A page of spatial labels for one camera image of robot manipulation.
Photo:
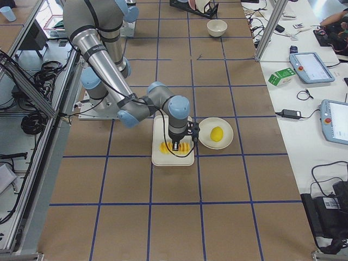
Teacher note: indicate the pink plate in rack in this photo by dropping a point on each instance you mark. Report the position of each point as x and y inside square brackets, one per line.
[192, 4]

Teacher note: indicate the white rectangular tray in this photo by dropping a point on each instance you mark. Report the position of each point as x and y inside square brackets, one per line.
[160, 131]

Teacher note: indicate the blue teach pendant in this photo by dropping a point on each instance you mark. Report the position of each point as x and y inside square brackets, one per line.
[333, 117]
[310, 68]

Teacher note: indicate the cream plate in rack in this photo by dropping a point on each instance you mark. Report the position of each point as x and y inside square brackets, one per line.
[203, 6]

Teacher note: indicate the light blue cup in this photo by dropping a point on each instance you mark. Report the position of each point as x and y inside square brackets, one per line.
[7, 12]

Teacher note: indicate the black plate rack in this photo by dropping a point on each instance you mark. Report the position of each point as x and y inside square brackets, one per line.
[183, 5]

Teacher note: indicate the white ceramic bowl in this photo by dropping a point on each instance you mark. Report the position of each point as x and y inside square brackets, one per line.
[216, 28]

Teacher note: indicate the aluminium frame post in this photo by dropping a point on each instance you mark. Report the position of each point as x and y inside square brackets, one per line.
[270, 27]

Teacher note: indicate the black power adapter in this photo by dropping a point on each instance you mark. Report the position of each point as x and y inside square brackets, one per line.
[291, 114]

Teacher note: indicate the green white carton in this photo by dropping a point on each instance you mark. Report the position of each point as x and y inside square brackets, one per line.
[281, 77]

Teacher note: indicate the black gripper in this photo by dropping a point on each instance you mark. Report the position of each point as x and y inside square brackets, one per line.
[175, 138]

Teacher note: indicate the round cream plate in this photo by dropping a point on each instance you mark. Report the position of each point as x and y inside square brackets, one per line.
[207, 125]

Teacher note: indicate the yellow lemon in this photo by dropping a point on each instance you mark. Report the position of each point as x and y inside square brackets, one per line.
[216, 134]

